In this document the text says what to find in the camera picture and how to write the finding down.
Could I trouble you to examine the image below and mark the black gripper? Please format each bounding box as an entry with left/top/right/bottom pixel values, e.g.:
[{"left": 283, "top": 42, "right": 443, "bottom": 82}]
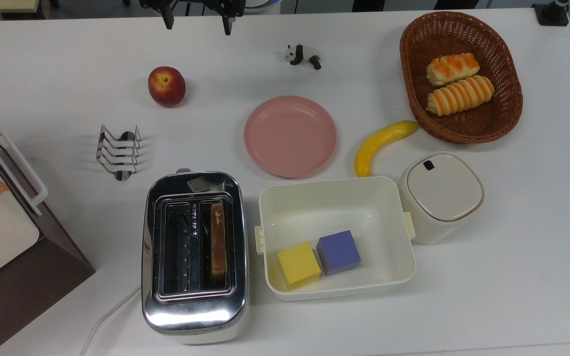
[{"left": 140, "top": 0, "right": 244, "bottom": 36}]

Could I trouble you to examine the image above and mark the chrome toaster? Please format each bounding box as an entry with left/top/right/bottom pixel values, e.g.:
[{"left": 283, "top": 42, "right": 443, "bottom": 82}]
[{"left": 141, "top": 169, "right": 249, "bottom": 345}]

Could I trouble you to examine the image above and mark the red apple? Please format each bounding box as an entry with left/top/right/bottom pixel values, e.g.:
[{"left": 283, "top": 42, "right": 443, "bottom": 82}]
[{"left": 147, "top": 66, "right": 187, "bottom": 108}]

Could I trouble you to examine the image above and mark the panda figurine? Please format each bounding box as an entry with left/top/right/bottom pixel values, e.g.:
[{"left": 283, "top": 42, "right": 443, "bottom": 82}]
[{"left": 284, "top": 44, "right": 323, "bottom": 71}]

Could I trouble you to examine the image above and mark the pink plate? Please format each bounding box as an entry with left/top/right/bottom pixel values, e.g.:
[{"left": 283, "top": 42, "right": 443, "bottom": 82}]
[{"left": 243, "top": 95, "right": 338, "bottom": 179}]

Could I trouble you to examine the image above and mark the metal toast rack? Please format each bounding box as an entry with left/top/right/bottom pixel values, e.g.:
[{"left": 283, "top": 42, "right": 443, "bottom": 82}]
[{"left": 95, "top": 124, "right": 142, "bottom": 182}]

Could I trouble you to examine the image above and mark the yellow banana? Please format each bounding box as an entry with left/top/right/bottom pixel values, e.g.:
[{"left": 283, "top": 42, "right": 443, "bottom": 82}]
[{"left": 354, "top": 120, "right": 420, "bottom": 178}]

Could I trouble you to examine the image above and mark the toast slice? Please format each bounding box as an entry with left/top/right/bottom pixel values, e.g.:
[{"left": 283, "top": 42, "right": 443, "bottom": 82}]
[{"left": 209, "top": 201, "right": 228, "bottom": 278}]

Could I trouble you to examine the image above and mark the white plastic container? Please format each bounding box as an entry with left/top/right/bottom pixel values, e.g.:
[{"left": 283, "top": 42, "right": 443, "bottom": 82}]
[{"left": 254, "top": 176, "right": 417, "bottom": 302}]

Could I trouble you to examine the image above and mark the short striped bread roll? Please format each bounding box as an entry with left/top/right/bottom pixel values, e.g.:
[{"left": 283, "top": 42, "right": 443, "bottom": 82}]
[{"left": 426, "top": 52, "right": 480, "bottom": 88}]

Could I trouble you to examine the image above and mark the yellow cube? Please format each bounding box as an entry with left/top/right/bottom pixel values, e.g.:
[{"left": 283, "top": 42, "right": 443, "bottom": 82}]
[{"left": 277, "top": 242, "right": 322, "bottom": 291}]

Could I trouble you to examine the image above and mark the purple cube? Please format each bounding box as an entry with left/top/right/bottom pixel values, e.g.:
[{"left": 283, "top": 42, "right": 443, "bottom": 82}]
[{"left": 316, "top": 229, "right": 362, "bottom": 277}]

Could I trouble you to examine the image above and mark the long striped bread roll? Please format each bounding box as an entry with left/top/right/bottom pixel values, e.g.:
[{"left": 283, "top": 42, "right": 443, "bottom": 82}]
[{"left": 425, "top": 75, "right": 495, "bottom": 117}]

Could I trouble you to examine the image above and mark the white lidded canister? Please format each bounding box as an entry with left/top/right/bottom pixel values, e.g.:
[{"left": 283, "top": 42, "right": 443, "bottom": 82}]
[{"left": 398, "top": 151, "right": 486, "bottom": 245}]

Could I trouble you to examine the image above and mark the white oven appliance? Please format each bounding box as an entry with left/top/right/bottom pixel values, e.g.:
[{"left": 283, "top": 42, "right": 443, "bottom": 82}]
[{"left": 0, "top": 116, "right": 96, "bottom": 356}]

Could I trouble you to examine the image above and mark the brown wicker basket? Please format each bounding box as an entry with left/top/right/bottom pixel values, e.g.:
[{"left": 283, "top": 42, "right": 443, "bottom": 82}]
[{"left": 399, "top": 11, "right": 524, "bottom": 145}]

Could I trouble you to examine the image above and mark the white power cable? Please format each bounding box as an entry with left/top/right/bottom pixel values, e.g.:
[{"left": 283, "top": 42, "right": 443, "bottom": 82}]
[{"left": 79, "top": 284, "right": 142, "bottom": 356}]

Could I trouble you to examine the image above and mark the black camera stand base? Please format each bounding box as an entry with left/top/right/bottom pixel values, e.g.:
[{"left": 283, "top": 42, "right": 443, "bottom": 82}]
[{"left": 533, "top": 0, "right": 570, "bottom": 27}]

